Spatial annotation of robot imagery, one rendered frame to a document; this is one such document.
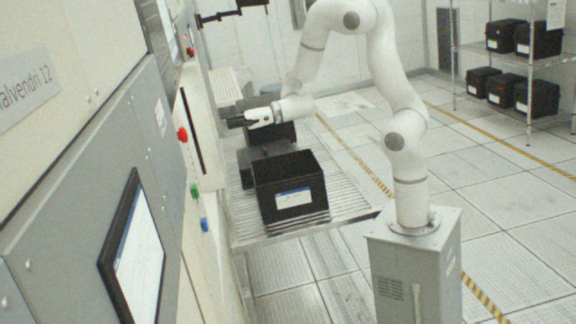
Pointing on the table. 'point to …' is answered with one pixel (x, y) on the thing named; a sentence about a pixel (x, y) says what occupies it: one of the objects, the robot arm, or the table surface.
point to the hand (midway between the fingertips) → (232, 122)
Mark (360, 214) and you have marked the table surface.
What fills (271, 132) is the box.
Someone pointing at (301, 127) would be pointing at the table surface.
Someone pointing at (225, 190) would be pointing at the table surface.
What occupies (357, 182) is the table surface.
